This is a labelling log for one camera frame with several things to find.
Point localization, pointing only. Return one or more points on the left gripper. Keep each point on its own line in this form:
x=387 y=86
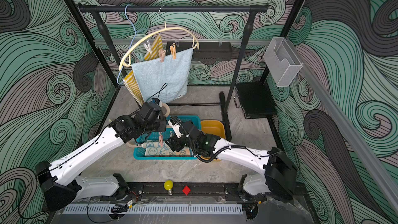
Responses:
x=161 y=120

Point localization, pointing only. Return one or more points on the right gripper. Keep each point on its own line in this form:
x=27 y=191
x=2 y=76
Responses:
x=175 y=143

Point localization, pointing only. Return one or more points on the pink clothespin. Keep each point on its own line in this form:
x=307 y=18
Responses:
x=162 y=54
x=161 y=141

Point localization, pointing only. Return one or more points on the bunny pattern towel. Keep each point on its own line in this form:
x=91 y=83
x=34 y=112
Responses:
x=155 y=149

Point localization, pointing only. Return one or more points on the pink wooden hanger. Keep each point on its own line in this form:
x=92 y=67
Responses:
x=136 y=131

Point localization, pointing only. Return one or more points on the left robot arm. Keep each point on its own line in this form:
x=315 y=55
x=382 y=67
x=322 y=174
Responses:
x=60 y=180

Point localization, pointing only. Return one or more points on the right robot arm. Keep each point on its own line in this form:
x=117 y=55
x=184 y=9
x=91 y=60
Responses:
x=275 y=172

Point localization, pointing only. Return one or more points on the cream plastic hanger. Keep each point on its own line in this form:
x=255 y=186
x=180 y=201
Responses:
x=156 y=43

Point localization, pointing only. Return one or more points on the yellow plastic tray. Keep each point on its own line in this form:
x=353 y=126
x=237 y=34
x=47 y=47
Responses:
x=211 y=127

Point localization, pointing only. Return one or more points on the teal perforated plastic basket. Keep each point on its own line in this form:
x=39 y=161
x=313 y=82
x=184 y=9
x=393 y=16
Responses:
x=139 y=153

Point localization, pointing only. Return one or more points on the light blue towel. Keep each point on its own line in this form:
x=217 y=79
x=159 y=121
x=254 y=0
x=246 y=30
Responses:
x=168 y=80

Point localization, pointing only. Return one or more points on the yellow light bulb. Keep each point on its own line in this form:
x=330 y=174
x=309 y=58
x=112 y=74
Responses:
x=168 y=186

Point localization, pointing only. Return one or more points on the red diamond marker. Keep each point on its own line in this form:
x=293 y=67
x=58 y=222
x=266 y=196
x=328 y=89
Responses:
x=186 y=190

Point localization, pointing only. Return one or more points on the green clothespin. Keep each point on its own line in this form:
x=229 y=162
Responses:
x=141 y=57

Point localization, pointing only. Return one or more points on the pink clothespin on blue towel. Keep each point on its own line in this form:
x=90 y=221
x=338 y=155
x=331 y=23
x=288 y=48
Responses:
x=162 y=54

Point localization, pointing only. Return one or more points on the orange clothespin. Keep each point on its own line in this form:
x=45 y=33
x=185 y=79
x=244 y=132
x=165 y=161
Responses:
x=173 y=51

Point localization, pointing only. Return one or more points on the black case on floor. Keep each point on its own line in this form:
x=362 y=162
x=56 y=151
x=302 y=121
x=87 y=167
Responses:
x=255 y=100

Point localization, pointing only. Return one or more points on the black clothes rack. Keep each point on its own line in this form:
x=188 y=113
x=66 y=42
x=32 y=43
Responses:
x=224 y=101

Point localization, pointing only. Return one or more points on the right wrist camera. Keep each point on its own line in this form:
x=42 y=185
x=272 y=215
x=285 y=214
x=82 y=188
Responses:
x=176 y=129

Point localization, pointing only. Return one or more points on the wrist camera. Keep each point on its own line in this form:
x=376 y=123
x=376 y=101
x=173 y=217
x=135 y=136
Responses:
x=176 y=129
x=157 y=102

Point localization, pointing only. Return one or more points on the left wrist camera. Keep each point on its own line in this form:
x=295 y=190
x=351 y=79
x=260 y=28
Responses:
x=157 y=102

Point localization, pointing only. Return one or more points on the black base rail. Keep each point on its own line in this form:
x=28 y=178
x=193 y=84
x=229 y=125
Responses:
x=148 y=192

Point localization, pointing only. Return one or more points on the clear acrylic wall box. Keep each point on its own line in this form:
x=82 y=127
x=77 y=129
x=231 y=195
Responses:
x=283 y=61

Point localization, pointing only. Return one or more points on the white slotted cable duct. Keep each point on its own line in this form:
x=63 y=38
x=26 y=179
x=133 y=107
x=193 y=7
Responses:
x=159 y=208

